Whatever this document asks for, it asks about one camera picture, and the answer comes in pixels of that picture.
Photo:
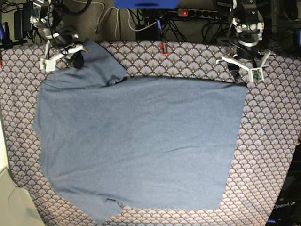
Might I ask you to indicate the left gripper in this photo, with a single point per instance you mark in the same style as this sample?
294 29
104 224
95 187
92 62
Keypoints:
247 49

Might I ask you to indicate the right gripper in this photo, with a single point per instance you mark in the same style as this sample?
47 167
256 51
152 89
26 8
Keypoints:
68 41

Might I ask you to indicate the blue T-shirt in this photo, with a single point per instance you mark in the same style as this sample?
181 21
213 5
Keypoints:
144 142

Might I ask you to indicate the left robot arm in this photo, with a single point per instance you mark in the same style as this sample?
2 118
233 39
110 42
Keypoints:
249 26

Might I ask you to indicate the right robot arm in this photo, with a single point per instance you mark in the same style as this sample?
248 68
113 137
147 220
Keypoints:
47 16

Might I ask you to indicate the black power adapter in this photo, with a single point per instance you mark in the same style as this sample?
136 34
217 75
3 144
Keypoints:
23 28

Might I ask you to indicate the fan-patterned tablecloth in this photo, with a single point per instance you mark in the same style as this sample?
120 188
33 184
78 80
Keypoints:
270 126

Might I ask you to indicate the blue box overhead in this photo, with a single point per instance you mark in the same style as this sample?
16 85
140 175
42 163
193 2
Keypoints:
147 4

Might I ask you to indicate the blue clamp right edge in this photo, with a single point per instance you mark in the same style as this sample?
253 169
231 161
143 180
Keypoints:
297 42

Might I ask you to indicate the blue clamp edge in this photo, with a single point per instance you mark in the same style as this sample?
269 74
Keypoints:
5 40
297 42

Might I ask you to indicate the blue clamp left edge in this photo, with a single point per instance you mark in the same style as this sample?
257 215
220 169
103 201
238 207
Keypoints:
5 40

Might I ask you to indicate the black power strip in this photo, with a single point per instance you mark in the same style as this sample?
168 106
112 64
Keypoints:
199 14

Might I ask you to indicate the red and black clamp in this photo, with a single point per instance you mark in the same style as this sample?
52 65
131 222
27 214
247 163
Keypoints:
164 48

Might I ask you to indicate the black OpenArm base panel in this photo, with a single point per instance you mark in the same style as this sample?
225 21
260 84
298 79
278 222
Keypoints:
287 210

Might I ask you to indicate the beige furniture corner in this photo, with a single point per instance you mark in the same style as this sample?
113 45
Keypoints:
16 205

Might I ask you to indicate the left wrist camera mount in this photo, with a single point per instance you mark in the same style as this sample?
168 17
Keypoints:
247 66

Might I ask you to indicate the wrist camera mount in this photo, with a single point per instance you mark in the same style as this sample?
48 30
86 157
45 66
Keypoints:
48 63
247 66

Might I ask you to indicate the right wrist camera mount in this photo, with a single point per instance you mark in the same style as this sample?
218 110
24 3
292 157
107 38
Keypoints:
48 63

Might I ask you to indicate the black box with cables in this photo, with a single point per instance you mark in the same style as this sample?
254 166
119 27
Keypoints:
150 34

